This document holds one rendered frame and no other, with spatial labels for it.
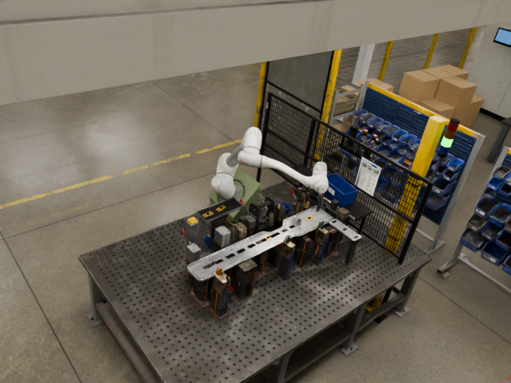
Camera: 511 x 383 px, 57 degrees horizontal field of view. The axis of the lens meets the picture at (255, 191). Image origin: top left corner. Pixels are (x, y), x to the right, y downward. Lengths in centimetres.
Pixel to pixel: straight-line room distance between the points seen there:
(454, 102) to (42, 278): 609
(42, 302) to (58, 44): 450
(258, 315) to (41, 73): 338
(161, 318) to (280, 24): 329
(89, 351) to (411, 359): 273
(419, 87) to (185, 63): 746
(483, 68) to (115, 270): 794
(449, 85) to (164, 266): 545
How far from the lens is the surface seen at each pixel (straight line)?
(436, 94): 800
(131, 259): 391
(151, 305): 357
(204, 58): 23
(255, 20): 24
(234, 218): 422
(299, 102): 605
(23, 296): 477
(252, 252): 356
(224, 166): 413
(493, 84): 995
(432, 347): 475
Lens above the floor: 336
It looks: 34 degrees down
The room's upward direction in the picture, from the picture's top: 8 degrees clockwise
